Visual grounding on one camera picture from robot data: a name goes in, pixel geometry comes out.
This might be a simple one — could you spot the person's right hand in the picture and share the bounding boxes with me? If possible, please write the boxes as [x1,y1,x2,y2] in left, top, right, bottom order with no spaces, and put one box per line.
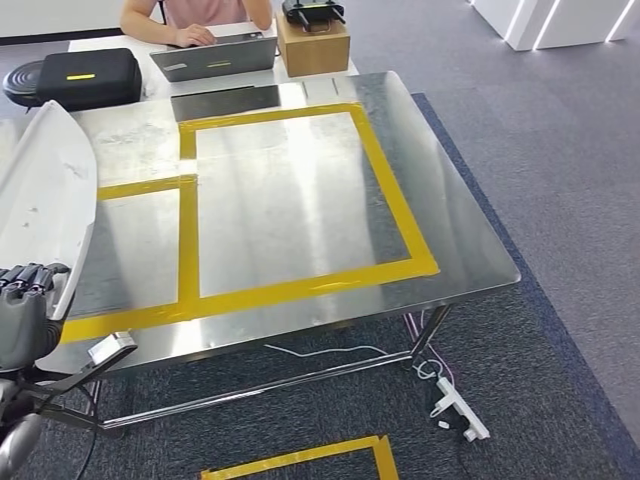
[172,24,218,49]

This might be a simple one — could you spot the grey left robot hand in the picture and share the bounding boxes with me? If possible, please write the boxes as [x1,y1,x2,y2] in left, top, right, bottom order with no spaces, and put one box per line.
[0,262,71,372]

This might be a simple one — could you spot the white moulded plastic part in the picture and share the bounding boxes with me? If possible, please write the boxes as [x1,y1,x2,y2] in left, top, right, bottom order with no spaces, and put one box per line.
[0,100,98,324]

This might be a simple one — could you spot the stainless steel workbench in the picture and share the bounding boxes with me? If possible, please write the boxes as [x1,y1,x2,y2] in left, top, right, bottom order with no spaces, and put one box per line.
[0,71,522,439]

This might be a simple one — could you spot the person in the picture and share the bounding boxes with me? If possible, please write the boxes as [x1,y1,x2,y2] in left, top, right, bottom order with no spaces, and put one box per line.
[118,0,273,50]

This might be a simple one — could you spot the grey laptop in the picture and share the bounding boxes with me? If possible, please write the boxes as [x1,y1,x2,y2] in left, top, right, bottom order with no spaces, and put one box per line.
[149,31,279,84]

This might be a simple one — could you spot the white table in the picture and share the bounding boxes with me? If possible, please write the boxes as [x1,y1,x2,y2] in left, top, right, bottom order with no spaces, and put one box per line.
[67,21,359,102]

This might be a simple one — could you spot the black case yellow strip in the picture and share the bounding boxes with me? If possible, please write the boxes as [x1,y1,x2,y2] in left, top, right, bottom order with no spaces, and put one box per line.
[35,47,143,113]

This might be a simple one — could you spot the brown cardboard box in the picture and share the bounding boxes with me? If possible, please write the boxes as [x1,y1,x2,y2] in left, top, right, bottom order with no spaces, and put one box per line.
[275,11,352,79]

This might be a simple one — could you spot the black router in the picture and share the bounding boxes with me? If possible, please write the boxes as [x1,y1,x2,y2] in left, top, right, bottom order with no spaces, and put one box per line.
[281,0,347,33]

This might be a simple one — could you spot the black round stool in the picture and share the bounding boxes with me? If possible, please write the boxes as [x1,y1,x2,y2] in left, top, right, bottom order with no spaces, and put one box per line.
[2,59,47,109]

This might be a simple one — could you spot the white lit display blocks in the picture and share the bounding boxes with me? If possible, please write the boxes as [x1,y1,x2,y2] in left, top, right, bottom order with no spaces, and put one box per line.
[469,0,640,53]

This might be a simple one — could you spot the white power strip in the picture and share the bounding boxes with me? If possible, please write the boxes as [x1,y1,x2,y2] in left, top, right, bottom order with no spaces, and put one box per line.
[430,376,491,444]

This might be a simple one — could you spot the black camera bracket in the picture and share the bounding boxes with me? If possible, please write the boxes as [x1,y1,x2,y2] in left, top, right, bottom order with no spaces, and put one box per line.
[17,341,138,402]

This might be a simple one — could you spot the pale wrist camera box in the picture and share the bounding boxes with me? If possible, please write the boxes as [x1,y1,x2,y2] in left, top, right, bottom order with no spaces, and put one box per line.
[88,331,138,368]

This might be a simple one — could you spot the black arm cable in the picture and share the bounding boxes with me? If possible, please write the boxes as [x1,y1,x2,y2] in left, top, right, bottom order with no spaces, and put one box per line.
[75,384,100,480]

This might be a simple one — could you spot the thin white floor cable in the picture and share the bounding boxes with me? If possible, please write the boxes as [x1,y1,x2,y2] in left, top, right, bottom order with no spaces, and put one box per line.
[263,342,390,360]

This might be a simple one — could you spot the white power cables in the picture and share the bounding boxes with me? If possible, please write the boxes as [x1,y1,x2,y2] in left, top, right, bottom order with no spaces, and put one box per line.
[413,357,454,419]

